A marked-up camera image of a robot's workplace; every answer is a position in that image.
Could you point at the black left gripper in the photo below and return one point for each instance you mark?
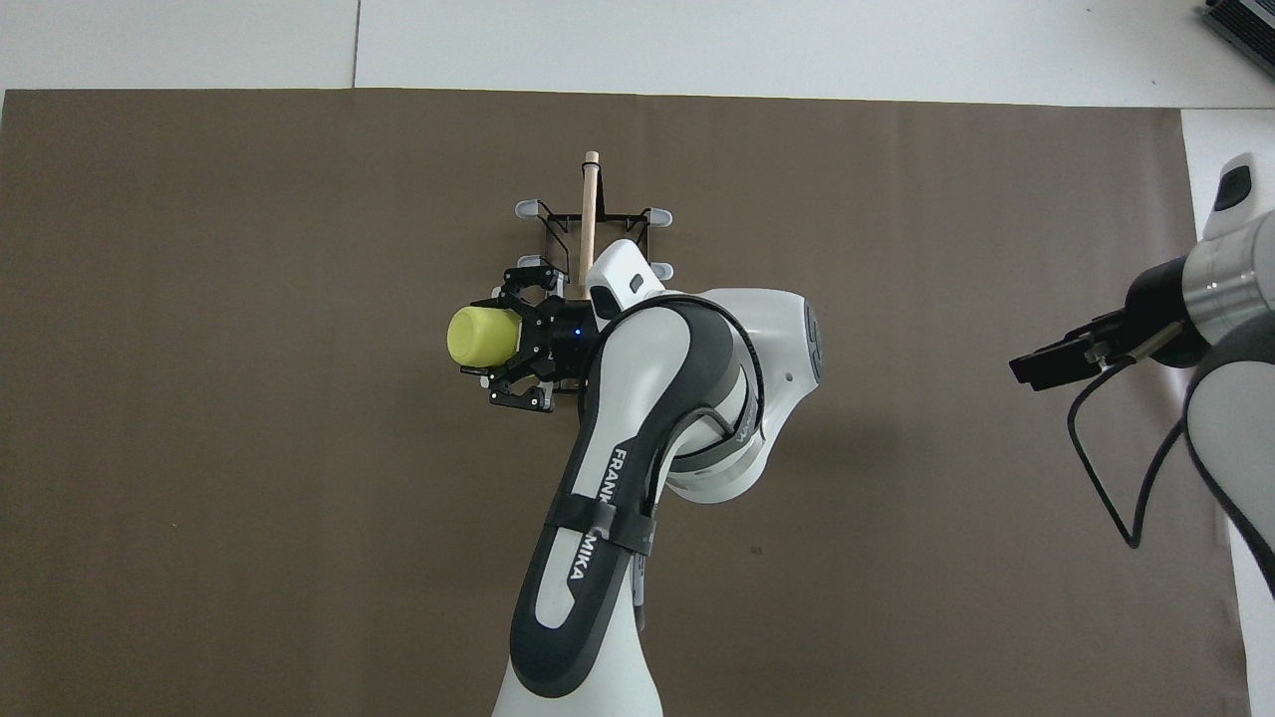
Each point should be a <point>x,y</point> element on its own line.
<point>558,339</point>

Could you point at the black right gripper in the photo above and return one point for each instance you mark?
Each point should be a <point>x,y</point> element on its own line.
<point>1165,314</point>

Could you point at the yellow plastic cup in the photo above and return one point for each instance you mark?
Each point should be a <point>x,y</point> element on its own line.
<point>483,336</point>

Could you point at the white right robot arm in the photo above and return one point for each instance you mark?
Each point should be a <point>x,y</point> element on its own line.
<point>1230,418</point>

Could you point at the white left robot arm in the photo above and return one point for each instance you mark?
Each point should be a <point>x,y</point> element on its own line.
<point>687,398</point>

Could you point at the brown paper table mat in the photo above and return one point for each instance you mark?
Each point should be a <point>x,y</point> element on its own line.
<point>249,498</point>

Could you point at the grey ribbed device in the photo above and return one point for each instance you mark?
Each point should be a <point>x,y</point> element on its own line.
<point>1245,22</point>

